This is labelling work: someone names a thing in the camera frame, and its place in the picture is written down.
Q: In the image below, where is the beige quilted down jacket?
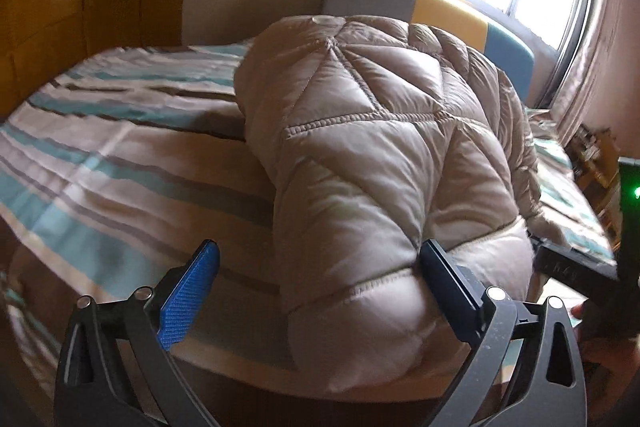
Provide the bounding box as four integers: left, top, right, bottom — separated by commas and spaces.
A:
234, 15, 563, 393

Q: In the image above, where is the person's right hand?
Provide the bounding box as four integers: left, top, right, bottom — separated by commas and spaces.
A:
575, 322, 639, 421

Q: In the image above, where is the wooden side table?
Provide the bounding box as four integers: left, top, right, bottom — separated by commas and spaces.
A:
568, 124, 622, 244

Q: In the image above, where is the right floral curtain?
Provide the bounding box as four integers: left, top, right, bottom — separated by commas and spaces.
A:
549, 0, 640, 148

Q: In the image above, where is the striped bed cover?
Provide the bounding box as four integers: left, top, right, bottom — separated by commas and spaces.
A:
1, 43, 612, 402

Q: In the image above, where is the grey yellow blue headboard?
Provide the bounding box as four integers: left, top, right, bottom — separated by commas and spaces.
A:
321, 0, 535, 100

